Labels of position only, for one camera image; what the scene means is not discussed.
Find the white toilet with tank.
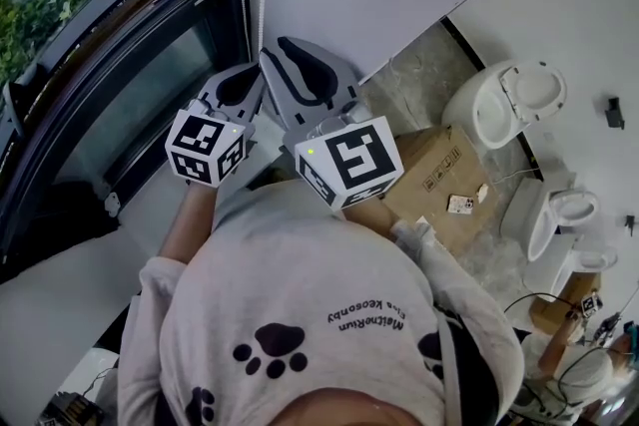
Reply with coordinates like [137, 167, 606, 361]
[498, 177, 600, 263]
[523, 233, 620, 298]

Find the person's head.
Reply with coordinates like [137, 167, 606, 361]
[289, 386, 445, 426]

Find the grey paw-print sweatshirt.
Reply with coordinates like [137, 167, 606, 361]
[117, 179, 525, 426]

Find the small cardboard box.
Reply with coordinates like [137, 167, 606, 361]
[528, 273, 603, 335]

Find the black window handle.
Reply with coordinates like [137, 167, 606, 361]
[2, 82, 26, 141]

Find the person's left forearm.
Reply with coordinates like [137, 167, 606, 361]
[160, 184, 221, 260]

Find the black bag with grey strap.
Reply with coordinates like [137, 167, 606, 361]
[431, 308, 503, 426]

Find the white paper sheet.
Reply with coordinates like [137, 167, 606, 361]
[413, 216, 445, 248]

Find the person's right forearm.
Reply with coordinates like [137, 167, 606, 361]
[343, 197, 408, 235]

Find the large cardboard box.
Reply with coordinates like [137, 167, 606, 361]
[381, 124, 500, 258]

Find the white ceramic fixture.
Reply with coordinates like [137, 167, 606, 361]
[64, 347, 121, 415]

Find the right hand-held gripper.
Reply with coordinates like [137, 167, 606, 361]
[257, 36, 405, 213]

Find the dark framed window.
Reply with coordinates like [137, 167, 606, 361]
[0, 0, 256, 285]

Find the white patterned phone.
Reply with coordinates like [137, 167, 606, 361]
[446, 194, 475, 216]

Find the white windowsill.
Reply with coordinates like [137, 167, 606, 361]
[0, 114, 291, 426]

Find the black electronic box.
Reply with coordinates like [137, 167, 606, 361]
[39, 391, 106, 426]

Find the black wall-mounted holder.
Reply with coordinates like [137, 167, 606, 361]
[604, 97, 625, 130]

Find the white floor cable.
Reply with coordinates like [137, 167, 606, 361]
[498, 167, 543, 184]

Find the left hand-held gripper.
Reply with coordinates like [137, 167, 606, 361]
[164, 62, 268, 189]

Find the round white tankless toilet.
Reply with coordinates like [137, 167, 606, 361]
[441, 59, 569, 151]

